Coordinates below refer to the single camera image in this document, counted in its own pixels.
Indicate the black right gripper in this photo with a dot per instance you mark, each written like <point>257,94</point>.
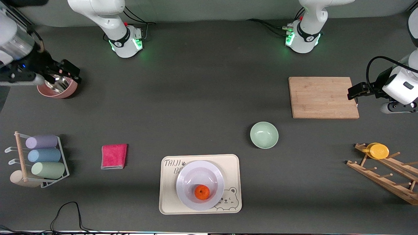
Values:
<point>41,63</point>

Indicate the pale green bowl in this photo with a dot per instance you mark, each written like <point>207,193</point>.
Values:
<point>264,135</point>

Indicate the green cup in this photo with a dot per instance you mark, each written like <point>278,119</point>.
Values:
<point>49,170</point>

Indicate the beige cup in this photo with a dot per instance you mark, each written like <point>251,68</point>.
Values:
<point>18,179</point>

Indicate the beige bear print tray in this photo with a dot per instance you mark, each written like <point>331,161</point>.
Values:
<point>233,169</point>

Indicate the blue cup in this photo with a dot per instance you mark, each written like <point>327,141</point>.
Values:
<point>44,155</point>

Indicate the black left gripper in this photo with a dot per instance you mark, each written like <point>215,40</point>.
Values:
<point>374,88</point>

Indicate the wooden peg rack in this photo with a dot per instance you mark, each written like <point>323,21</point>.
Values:
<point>382,179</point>

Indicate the wooden cutting board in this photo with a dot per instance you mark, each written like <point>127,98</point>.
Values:
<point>323,98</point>

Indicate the pink folded cloth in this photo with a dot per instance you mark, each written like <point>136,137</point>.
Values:
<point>113,156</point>

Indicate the yellow mug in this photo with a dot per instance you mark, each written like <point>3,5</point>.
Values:
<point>378,151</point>

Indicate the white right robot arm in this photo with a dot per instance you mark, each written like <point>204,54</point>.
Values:
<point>98,13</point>

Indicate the purple cup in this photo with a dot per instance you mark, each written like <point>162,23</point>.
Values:
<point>42,142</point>

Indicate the pink bowl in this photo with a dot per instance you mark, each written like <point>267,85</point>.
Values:
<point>57,95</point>

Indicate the orange fruit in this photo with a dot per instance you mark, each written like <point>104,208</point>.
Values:
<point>201,192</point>

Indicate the metal scoop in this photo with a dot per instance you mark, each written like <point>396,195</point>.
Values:
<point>58,86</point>

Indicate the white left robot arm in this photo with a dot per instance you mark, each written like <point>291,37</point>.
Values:
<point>308,19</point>

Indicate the white round plate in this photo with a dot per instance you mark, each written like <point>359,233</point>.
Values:
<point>199,173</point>

